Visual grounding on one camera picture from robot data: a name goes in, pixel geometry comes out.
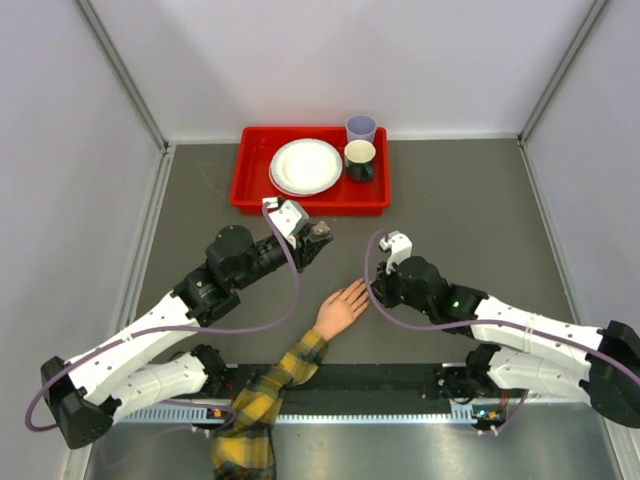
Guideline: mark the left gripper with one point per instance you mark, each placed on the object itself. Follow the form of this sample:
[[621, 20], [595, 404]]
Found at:
[[306, 247]]

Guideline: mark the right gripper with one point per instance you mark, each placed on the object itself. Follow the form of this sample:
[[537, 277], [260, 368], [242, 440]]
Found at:
[[382, 286]]

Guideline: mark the glitter nail polish bottle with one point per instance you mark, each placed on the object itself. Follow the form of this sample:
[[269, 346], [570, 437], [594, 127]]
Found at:
[[321, 232]]

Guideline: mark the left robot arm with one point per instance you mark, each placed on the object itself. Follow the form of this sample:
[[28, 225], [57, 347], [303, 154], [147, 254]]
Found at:
[[90, 393]]

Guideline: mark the yellow plaid sleeve forearm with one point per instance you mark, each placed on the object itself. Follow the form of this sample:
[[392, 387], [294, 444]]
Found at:
[[245, 449]]

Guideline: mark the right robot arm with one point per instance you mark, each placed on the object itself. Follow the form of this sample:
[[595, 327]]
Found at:
[[521, 350]]

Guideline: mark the mannequin hand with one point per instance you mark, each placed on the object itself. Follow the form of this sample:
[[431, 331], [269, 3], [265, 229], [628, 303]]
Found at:
[[341, 309]]

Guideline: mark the white paper plates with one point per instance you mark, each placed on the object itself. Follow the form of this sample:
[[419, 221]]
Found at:
[[305, 167]]

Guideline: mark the red plastic tray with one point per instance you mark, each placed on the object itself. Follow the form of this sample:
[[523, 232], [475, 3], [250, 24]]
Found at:
[[252, 182]]

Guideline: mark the dark green mug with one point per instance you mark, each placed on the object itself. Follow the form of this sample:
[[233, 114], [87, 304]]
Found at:
[[358, 158]]

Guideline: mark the lavender plastic cup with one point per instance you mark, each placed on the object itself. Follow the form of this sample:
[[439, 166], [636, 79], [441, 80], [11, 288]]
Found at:
[[361, 127]]

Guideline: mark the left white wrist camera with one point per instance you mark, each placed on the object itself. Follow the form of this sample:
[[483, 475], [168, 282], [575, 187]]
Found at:
[[286, 216]]

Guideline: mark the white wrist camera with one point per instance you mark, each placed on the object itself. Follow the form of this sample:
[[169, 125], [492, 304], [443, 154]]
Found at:
[[398, 248], [286, 216]]

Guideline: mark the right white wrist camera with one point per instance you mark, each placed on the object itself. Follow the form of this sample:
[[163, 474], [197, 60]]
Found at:
[[398, 248]]

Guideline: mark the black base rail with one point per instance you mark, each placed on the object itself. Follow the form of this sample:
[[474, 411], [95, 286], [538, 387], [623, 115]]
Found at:
[[424, 379]]

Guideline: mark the slotted cable duct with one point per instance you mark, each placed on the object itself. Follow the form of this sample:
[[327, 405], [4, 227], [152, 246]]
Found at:
[[457, 414]]

